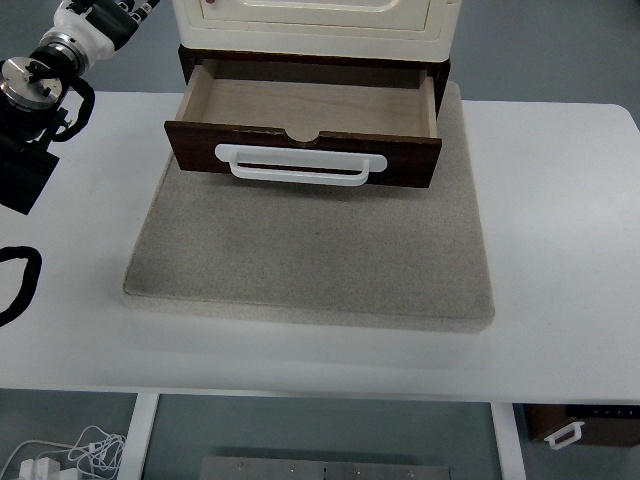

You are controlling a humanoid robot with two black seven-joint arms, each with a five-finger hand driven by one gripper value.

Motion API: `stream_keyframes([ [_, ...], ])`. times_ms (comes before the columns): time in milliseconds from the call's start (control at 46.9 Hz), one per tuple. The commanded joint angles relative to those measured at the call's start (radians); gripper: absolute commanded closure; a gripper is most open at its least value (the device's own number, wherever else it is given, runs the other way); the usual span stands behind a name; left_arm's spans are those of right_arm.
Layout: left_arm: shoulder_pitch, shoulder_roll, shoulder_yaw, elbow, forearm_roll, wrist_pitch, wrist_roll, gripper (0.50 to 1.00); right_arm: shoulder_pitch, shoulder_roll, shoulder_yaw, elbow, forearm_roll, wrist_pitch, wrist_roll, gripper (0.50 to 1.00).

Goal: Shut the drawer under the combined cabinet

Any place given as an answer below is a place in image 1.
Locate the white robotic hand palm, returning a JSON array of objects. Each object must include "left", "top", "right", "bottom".
[{"left": 52, "top": 1, "right": 145, "bottom": 61}]

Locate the brown wooden drawer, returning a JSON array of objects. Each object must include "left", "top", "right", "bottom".
[{"left": 164, "top": 58, "right": 448, "bottom": 188}]

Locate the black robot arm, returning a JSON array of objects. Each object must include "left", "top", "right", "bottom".
[{"left": 1, "top": 1, "right": 157, "bottom": 215}]

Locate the cream upper cabinet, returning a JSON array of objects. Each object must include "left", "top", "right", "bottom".
[{"left": 173, "top": 1, "right": 462, "bottom": 62}]

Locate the brown drawer on floor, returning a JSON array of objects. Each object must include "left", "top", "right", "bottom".
[{"left": 523, "top": 404, "right": 639, "bottom": 450}]

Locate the beige foam mat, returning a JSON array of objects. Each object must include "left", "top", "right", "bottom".
[{"left": 123, "top": 83, "right": 495, "bottom": 332}]

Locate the white table leg left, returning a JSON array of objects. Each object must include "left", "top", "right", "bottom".
[{"left": 117, "top": 393, "right": 160, "bottom": 480}]

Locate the white table leg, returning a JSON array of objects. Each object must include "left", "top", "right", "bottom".
[
  {"left": 491, "top": 403, "right": 526, "bottom": 480},
  {"left": 117, "top": 393, "right": 160, "bottom": 480}
]

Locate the white power adapter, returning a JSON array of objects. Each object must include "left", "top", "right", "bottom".
[{"left": 18, "top": 457, "right": 81, "bottom": 480}]

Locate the white table leg right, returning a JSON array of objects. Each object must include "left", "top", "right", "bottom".
[{"left": 491, "top": 403, "right": 526, "bottom": 480}]

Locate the white drawer handle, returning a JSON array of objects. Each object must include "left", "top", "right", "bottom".
[{"left": 214, "top": 143, "right": 388, "bottom": 187}]

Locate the black cable loop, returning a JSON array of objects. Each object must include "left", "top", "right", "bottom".
[{"left": 0, "top": 246, "right": 43, "bottom": 328}]

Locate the white cable bundle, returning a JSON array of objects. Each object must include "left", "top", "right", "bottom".
[{"left": 0, "top": 425, "right": 128, "bottom": 480}]

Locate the white handle on floor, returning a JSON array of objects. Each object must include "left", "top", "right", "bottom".
[{"left": 544, "top": 421, "right": 585, "bottom": 451}]

